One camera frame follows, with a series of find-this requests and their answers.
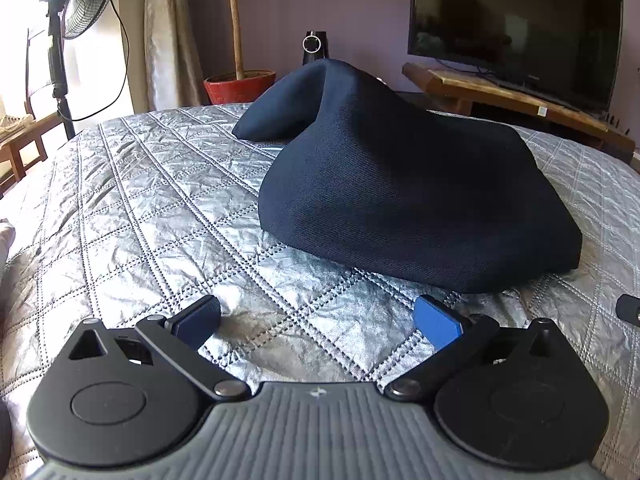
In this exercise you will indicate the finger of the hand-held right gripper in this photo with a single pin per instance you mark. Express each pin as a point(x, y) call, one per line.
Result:
point(629, 309)

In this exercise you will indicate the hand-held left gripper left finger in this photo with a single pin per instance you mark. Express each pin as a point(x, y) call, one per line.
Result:
point(200, 317)

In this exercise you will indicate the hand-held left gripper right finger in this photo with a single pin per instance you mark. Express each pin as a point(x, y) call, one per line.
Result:
point(435, 322)

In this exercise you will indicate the navy jacket with orange lining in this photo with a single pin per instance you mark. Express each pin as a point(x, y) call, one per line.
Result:
point(400, 185)

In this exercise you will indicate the silver quilted bed cover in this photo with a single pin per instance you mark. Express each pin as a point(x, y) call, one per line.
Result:
point(150, 210)

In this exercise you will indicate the beige cloth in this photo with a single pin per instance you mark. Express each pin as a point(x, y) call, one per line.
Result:
point(5, 240)

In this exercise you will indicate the red plant pot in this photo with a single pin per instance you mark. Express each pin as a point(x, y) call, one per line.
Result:
point(235, 91)

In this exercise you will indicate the wooden television stand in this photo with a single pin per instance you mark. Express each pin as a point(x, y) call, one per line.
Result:
point(500, 87)

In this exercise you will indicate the wooden chair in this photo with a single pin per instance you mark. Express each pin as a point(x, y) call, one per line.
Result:
point(20, 145)

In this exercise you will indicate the beige curtain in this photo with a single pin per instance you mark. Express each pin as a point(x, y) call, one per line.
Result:
point(170, 50)

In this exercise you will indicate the cream cloth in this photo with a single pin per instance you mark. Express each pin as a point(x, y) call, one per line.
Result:
point(12, 122)

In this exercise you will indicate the black cylindrical device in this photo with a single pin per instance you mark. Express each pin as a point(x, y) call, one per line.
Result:
point(322, 55)

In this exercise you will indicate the indoor tree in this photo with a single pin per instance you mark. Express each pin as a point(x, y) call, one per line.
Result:
point(233, 20)

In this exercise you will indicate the black television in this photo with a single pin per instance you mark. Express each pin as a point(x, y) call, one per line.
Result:
point(500, 25)

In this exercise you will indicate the black standing fan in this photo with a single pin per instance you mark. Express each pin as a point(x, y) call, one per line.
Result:
point(85, 5)

